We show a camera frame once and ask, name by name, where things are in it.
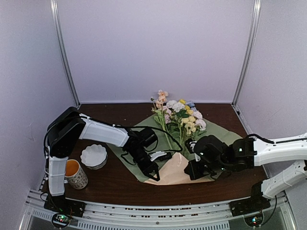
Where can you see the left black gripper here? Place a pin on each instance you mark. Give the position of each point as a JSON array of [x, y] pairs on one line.
[[148, 169]]

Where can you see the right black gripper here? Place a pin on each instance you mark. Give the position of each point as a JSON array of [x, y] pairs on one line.
[[194, 173]]

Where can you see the pink and green wrapping paper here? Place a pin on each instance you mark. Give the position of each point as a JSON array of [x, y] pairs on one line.
[[172, 171]]

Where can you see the pink rose stem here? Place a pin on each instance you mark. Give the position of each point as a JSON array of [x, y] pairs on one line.
[[200, 125], [174, 113]]

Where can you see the cream yellow rose spray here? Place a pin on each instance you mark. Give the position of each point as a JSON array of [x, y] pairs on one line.
[[187, 128]]

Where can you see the yellow flower stem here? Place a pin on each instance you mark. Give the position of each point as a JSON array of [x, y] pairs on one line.
[[188, 112]]

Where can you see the blue flower stem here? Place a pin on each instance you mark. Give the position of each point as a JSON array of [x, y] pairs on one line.
[[191, 105]]

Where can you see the peach blossom stem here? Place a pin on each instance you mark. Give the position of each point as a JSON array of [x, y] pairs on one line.
[[163, 110]]

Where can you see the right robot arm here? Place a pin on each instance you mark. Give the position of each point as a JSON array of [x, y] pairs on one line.
[[212, 156]]

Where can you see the white scalloped bowl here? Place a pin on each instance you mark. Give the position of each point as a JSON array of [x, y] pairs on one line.
[[94, 157]]

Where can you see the patterned mug with orange inside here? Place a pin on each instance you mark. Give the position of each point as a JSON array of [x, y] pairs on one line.
[[75, 175]]

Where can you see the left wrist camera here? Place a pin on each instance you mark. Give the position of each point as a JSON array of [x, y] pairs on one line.
[[160, 156]]

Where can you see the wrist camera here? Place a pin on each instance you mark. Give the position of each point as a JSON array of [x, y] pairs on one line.
[[160, 156], [190, 144]]

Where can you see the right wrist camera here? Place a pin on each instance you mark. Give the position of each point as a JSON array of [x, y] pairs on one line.
[[190, 144]]

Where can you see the aluminium front rail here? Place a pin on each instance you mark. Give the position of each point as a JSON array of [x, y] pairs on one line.
[[210, 216]]

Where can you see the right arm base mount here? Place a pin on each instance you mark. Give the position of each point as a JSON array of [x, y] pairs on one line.
[[251, 209]]

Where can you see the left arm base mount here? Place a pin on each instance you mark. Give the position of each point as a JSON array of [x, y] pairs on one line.
[[66, 213]]

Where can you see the right aluminium frame post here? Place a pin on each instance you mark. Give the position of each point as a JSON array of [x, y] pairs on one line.
[[248, 53]]

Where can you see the aluminium frame post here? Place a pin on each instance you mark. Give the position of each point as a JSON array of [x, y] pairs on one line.
[[63, 53], [248, 53]]

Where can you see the left aluminium frame post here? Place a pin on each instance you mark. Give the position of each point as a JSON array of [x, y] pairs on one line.
[[63, 53]]

